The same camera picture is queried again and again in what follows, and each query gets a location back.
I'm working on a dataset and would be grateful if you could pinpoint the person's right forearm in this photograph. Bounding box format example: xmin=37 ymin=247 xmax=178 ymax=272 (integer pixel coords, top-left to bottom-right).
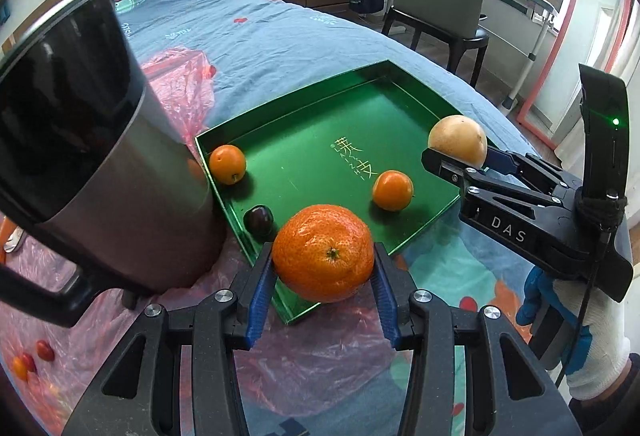
xmin=570 ymin=353 xmax=640 ymax=436

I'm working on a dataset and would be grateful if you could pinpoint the yellow grapefruit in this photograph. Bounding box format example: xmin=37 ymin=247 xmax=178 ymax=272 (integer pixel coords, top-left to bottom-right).
xmin=428 ymin=115 xmax=488 ymax=169

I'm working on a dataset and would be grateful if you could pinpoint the pink hoop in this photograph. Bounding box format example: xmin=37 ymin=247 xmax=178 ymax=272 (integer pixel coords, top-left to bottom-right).
xmin=516 ymin=0 xmax=638 ymax=129

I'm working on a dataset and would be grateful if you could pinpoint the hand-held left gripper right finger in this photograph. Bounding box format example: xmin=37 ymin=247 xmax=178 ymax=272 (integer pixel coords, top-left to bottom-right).
xmin=372 ymin=243 xmax=583 ymax=436

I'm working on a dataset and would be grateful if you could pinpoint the dark purple plum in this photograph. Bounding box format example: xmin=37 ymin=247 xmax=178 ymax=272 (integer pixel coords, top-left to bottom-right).
xmin=243 ymin=205 xmax=275 ymax=237

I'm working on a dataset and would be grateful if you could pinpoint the pink plastic sheet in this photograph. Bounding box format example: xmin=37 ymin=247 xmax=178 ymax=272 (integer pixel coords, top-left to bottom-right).
xmin=0 ymin=48 xmax=476 ymax=436

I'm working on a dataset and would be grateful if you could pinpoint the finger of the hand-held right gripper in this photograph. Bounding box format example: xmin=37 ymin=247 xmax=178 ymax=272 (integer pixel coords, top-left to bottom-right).
xmin=421 ymin=146 xmax=566 ymax=217
xmin=484 ymin=147 xmax=583 ymax=191

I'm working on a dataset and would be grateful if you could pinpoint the black and steel electric kettle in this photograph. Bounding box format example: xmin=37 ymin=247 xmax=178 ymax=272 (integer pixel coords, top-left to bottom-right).
xmin=0 ymin=0 xmax=228 ymax=329

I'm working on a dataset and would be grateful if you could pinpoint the green tray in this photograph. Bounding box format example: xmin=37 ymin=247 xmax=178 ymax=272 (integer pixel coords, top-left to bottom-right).
xmin=194 ymin=60 xmax=501 ymax=325

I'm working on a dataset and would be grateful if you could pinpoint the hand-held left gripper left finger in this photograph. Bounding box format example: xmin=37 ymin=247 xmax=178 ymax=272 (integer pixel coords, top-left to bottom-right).
xmin=61 ymin=242 xmax=275 ymax=436

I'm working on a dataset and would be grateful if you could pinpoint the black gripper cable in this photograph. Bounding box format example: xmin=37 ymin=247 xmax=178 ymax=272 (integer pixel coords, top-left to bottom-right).
xmin=554 ymin=216 xmax=613 ymax=389

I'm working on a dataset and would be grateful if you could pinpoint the person's right hand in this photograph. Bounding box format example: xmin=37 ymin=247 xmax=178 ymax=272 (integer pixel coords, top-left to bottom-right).
xmin=515 ymin=266 xmax=631 ymax=399

